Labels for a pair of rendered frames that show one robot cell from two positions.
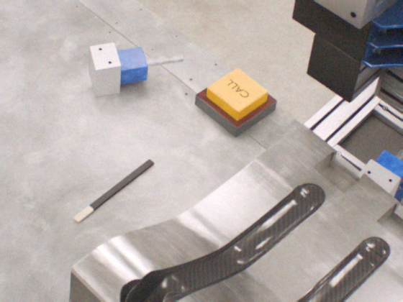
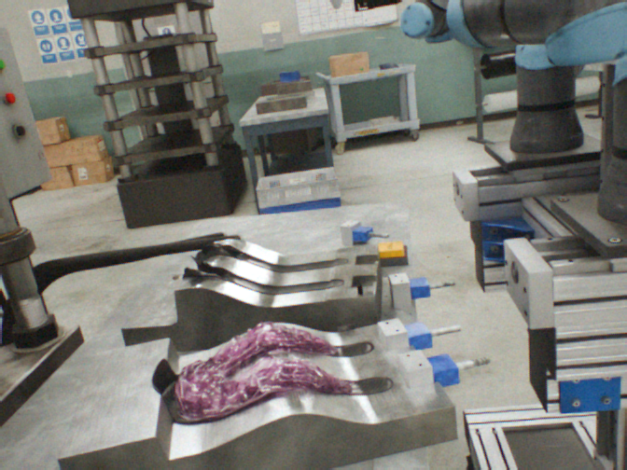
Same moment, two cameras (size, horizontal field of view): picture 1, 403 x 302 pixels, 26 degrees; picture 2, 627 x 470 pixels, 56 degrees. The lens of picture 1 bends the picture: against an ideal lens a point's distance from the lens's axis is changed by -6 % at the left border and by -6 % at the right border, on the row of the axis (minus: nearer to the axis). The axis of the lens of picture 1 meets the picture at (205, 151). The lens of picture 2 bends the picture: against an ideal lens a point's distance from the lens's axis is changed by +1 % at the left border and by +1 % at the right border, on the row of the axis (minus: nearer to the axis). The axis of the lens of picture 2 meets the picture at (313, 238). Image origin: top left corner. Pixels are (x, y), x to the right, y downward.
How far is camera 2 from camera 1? 1.16 m
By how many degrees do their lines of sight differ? 57
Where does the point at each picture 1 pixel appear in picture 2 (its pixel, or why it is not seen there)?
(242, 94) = (388, 247)
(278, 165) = (343, 251)
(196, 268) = (257, 261)
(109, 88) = (347, 240)
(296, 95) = not seen: outside the picture
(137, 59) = (364, 229)
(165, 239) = (262, 251)
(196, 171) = not seen: hidden behind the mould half
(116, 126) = not seen: hidden behind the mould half
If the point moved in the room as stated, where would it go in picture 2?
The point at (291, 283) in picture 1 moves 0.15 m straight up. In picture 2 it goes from (285, 282) to (273, 212)
